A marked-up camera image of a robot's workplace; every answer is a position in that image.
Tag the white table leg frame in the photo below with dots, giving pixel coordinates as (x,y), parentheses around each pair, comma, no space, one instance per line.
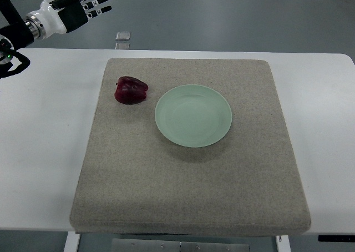
(72,242)

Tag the dark red apple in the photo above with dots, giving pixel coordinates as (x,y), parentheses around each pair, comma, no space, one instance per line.
(130,90)

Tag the light green plate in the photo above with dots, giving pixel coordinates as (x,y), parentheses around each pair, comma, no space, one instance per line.
(193,116)

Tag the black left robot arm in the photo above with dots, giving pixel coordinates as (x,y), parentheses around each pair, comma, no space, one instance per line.
(14,36)

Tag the metal floor plate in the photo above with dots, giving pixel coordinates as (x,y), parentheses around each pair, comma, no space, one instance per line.
(122,36)
(122,46)

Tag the grey metal base plate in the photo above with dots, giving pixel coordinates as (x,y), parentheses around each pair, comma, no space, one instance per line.
(178,246)

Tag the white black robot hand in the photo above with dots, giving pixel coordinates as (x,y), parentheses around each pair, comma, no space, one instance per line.
(63,16)

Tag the beige fabric cushion mat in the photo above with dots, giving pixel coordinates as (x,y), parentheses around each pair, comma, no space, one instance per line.
(135,181)

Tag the black table control panel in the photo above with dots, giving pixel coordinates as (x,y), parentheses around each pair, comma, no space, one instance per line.
(337,238)

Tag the upper metal floor plate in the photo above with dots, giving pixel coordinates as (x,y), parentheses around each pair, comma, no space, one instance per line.
(122,36)

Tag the lower metal floor plate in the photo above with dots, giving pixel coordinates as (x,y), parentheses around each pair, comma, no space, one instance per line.
(122,46)

